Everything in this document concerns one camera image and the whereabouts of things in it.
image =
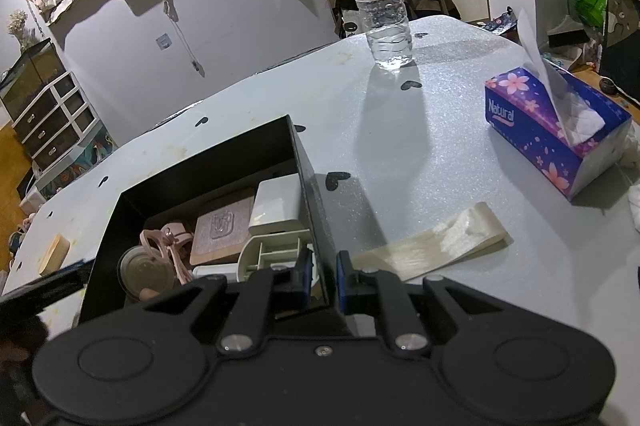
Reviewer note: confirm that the white drawer cabinet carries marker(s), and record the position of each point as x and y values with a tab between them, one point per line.
55	120

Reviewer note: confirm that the dried flower bunch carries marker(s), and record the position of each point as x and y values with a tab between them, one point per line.
20	28

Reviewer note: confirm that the purple floral tissue box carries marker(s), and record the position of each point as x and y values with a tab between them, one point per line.
525	115

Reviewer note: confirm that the low black box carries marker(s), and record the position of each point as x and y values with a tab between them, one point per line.
567	37

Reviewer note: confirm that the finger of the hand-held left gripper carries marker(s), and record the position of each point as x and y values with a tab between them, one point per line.
45	288

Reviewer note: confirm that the white plastic organizer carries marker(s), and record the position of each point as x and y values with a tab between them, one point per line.
255	256

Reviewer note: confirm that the white charger adapter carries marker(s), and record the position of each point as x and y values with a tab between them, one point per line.
275	206

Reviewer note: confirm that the green bag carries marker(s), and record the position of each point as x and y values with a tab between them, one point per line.
590	0

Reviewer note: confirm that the colourful printed box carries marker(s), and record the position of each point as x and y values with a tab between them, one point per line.
65	171

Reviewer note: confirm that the round clear lid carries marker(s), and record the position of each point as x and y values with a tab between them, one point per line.
137	273

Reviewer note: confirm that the white object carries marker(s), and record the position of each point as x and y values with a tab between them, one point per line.
215	271

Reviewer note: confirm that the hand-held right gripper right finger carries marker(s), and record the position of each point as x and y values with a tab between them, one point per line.
342	281

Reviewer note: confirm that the black cardboard box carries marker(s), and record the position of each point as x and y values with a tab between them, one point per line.
210	165

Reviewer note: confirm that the blue patterned bag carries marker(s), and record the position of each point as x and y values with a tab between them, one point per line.
500	23

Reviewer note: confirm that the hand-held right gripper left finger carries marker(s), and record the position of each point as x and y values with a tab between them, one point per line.
302	278

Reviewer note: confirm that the crumpled white tissue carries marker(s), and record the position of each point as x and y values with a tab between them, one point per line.
634	201

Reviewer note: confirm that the glass fish tank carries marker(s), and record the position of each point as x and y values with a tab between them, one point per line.
30	75

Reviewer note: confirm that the pink plastic clip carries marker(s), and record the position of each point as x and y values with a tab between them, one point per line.
167	240

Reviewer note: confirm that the white plastic bin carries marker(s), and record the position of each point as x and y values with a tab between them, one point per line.
28	198

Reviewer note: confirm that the clear adhesive wall hook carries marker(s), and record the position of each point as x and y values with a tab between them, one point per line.
162	40

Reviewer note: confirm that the small wooden block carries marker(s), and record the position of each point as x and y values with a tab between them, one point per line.
55	254

